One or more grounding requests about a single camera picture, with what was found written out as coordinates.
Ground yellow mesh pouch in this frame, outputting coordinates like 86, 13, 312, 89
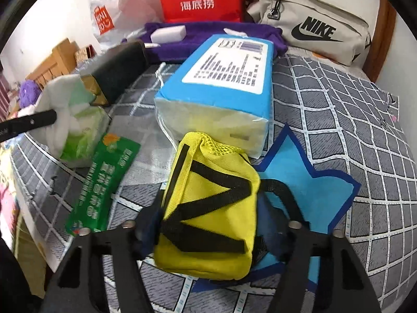
153, 132, 305, 280

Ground white and green cloth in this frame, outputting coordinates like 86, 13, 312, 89
30, 74, 95, 158

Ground green snack packet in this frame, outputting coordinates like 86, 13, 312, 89
66, 133, 141, 235

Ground green tea tissue pack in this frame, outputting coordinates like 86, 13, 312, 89
59, 106, 110, 167

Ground purple plush toy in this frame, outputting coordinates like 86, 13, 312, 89
19, 80, 42, 109

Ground blue star mat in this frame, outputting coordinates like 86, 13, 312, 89
192, 124, 360, 292

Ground wooden headboard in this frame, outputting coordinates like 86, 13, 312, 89
26, 38, 78, 90

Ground dark green tin box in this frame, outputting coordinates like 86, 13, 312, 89
74, 40, 149, 107

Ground blue tissue package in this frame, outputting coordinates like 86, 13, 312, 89
154, 34, 274, 158

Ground white Miniso plastic bag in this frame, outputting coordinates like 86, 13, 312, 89
88, 0, 160, 51

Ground purple towel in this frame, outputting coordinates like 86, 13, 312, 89
121, 20, 289, 64

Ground white sponge block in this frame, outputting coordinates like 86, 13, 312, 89
151, 25, 187, 45

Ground crumpled white tissue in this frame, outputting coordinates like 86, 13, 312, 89
223, 28, 248, 38

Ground beige Nike bag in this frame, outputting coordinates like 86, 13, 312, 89
247, 0, 371, 66

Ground patterned picture frame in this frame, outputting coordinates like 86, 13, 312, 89
74, 45, 95, 66

